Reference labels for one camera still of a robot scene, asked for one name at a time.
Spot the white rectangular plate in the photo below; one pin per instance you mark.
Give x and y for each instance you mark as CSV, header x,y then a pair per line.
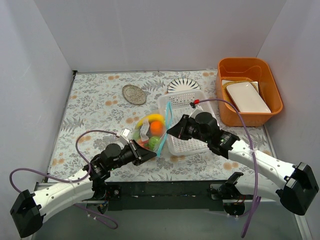
x,y
247,97

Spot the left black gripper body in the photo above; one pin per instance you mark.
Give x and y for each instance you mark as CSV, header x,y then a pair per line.
x,y
136,151

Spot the floral tablecloth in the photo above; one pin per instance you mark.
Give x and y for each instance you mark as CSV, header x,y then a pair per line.
x,y
97,109

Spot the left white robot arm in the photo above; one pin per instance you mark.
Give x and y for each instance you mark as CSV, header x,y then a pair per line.
x,y
31,209

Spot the blue striped round plate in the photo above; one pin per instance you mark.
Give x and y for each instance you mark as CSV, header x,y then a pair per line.
x,y
182,84

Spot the large green custard apple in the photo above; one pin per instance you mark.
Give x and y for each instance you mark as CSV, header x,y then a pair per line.
x,y
153,142

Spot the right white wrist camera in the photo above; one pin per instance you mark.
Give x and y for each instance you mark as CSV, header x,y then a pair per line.
x,y
196,109

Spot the orange fruit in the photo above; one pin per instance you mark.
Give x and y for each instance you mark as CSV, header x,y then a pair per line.
x,y
156,128

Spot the white plastic basket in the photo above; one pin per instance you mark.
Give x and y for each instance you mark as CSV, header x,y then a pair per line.
x,y
180,105

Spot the orange plastic bin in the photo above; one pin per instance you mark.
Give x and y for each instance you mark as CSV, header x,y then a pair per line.
x,y
250,69

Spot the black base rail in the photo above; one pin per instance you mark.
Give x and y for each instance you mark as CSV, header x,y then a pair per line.
x,y
170,195

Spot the small green fruit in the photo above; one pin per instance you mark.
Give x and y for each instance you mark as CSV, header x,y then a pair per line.
x,y
136,135

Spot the speckled grey oval dish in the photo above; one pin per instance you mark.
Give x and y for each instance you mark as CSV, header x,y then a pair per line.
x,y
134,94

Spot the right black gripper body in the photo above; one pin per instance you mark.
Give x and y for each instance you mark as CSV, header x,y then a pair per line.
x,y
185,127

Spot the peach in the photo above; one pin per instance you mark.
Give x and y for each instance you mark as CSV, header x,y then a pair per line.
x,y
144,144

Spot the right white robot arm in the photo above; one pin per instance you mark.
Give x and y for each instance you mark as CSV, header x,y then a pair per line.
x,y
295,186

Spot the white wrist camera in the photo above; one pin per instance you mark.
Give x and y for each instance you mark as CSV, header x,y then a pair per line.
x,y
124,135
196,109

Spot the clear zip top bag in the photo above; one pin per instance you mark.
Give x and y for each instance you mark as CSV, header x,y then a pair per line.
x,y
145,131

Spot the yellow banana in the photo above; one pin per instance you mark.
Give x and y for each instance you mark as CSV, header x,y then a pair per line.
x,y
151,118

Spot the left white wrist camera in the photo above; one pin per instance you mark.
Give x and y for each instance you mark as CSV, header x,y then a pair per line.
x,y
124,135

